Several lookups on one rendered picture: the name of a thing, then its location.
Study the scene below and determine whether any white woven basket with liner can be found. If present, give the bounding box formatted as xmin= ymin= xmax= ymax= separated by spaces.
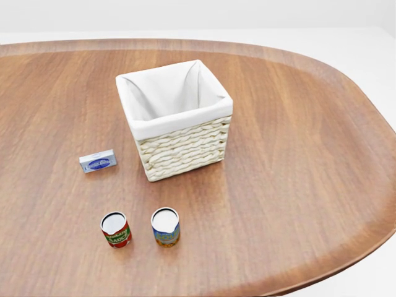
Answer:
xmin=115 ymin=59 xmax=234 ymax=183

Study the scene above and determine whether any red tomato sauce tin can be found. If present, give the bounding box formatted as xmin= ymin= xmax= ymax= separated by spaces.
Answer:
xmin=100 ymin=211 xmax=133 ymax=249

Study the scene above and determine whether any blue and yellow soup tin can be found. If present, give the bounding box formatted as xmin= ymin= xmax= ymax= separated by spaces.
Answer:
xmin=150 ymin=207 xmax=181 ymax=248

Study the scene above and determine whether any small silver and blue box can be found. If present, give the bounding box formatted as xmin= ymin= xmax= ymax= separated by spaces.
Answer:
xmin=79 ymin=148 xmax=118 ymax=174

